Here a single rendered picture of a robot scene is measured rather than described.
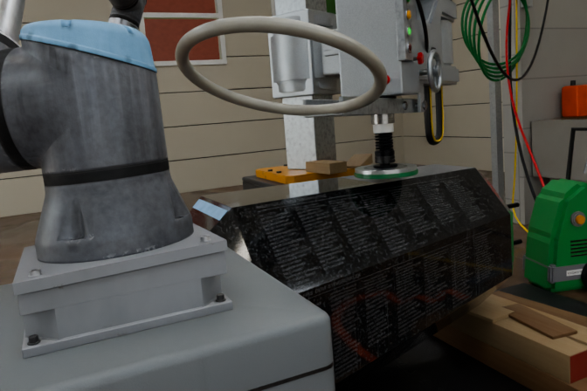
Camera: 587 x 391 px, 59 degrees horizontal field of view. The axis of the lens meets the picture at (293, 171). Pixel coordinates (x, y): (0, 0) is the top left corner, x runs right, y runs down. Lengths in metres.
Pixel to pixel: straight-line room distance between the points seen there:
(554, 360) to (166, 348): 1.67
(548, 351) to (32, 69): 1.83
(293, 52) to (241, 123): 5.64
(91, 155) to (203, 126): 7.35
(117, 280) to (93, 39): 0.27
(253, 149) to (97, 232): 7.64
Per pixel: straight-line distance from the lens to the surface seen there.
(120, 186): 0.62
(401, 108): 1.82
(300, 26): 1.01
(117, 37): 0.64
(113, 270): 0.59
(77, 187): 0.63
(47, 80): 0.64
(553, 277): 3.13
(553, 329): 2.18
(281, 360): 0.59
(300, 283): 1.48
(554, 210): 3.12
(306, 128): 2.60
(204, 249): 0.60
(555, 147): 4.52
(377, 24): 1.73
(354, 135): 9.03
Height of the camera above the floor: 1.07
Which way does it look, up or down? 6 degrees down
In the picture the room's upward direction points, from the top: 4 degrees counter-clockwise
